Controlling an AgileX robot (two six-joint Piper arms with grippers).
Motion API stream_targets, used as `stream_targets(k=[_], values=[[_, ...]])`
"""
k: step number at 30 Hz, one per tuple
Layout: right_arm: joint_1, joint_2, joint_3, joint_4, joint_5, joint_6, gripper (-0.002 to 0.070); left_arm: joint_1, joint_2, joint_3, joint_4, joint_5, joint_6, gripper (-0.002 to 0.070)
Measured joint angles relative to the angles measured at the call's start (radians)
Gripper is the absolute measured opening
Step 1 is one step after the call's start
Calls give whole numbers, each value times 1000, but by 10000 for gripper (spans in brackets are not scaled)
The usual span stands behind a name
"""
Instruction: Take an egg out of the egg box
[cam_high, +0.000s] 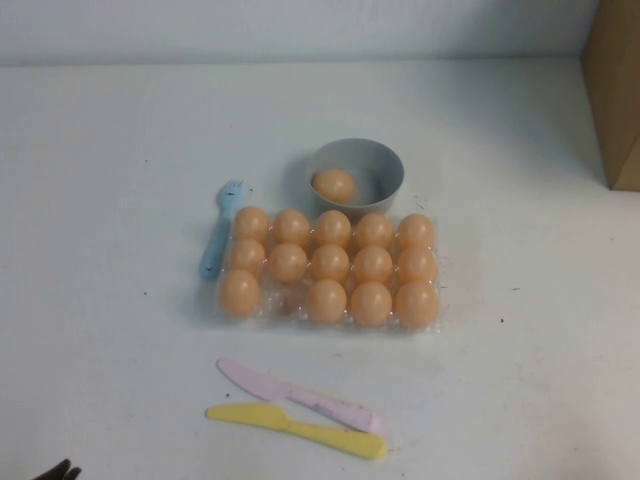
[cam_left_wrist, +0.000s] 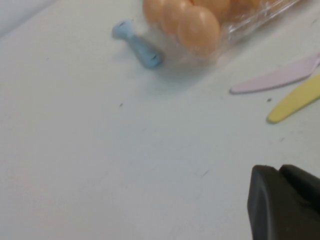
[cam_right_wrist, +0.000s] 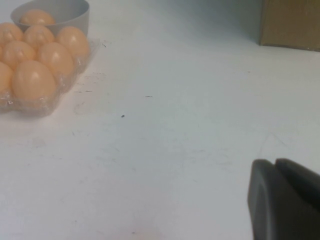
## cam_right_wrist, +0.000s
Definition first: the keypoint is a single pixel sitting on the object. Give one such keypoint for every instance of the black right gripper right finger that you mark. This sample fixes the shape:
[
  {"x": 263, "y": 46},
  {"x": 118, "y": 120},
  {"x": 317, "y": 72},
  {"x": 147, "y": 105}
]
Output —
[{"x": 302, "y": 178}]

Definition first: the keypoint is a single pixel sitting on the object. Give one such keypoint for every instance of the orange plastic egg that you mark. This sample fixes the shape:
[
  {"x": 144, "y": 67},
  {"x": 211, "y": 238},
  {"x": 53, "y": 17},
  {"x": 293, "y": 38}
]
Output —
[
  {"x": 10, "y": 33},
  {"x": 55, "y": 57},
  {"x": 17, "y": 52},
  {"x": 38, "y": 36},
  {"x": 4, "y": 77},
  {"x": 33, "y": 80},
  {"x": 37, "y": 18},
  {"x": 73, "y": 41}
]

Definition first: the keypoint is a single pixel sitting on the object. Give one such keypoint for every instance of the brown cardboard box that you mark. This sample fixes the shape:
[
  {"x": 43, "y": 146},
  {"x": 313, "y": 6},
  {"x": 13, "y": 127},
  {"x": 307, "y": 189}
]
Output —
[{"x": 290, "y": 22}]

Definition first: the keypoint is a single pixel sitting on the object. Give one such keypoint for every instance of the clear plastic egg tray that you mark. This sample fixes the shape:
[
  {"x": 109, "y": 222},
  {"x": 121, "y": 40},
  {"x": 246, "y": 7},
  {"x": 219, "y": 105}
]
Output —
[{"x": 42, "y": 108}]

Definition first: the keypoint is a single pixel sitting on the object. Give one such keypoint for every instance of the grey plastic bowl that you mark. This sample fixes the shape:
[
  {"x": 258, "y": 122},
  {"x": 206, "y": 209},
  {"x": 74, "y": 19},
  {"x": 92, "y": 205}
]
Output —
[{"x": 75, "y": 22}]

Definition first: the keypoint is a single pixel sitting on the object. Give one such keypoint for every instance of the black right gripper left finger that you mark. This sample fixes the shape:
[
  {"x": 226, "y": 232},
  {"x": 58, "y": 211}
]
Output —
[{"x": 265, "y": 205}]

